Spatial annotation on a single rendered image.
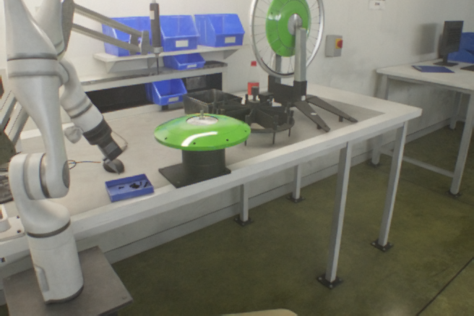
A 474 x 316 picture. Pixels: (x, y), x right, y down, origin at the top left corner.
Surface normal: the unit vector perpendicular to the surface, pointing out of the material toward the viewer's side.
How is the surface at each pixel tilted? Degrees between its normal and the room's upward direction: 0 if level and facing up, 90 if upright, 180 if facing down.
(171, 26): 90
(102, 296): 0
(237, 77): 90
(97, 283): 0
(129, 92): 90
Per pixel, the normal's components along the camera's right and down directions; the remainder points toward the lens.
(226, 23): -0.79, 0.17
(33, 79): 0.47, 0.11
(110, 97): 0.61, 0.27
